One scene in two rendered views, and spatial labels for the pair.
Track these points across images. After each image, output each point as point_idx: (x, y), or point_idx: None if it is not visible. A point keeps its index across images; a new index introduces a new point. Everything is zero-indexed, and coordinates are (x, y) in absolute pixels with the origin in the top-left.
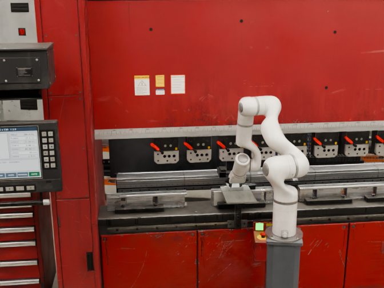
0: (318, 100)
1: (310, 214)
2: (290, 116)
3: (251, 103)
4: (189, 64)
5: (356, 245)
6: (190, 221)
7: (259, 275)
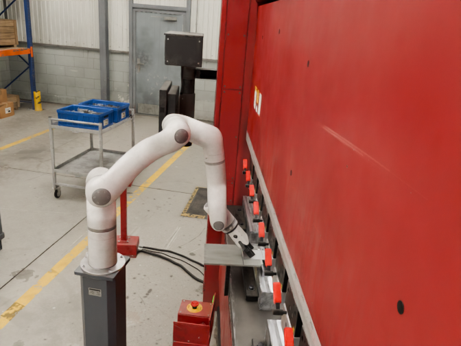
0: (285, 189)
1: None
2: (274, 196)
3: (164, 118)
4: (263, 84)
5: None
6: None
7: None
